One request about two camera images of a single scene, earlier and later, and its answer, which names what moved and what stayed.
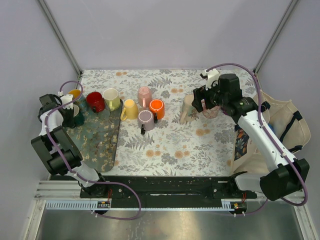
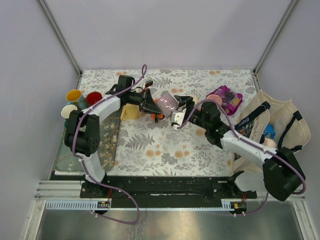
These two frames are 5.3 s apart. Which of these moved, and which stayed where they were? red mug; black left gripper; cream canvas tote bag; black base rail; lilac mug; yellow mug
Moved: black left gripper; lilac mug
Stayed: yellow mug; cream canvas tote bag; black base rail; red mug
